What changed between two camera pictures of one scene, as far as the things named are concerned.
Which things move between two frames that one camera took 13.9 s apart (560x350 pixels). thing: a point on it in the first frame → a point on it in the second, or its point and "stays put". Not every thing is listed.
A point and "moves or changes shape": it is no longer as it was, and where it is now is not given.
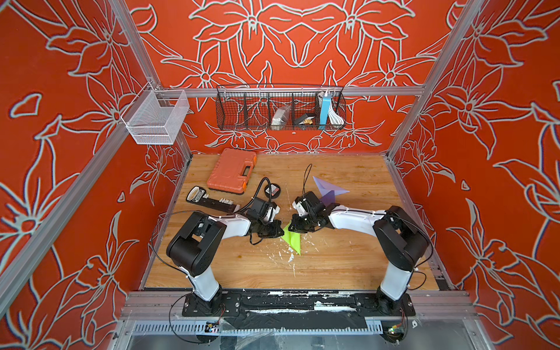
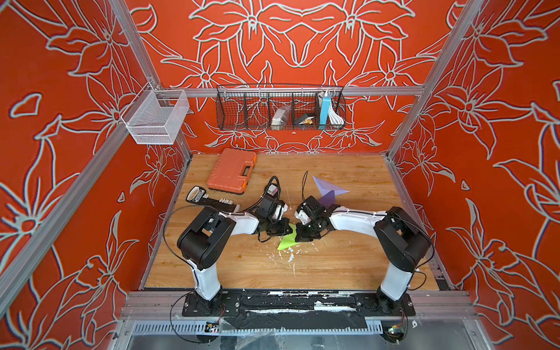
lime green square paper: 294,238 moves or changes shape
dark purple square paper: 329,197 stays put
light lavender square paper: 325,187 stays put
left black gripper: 275,225 stays put
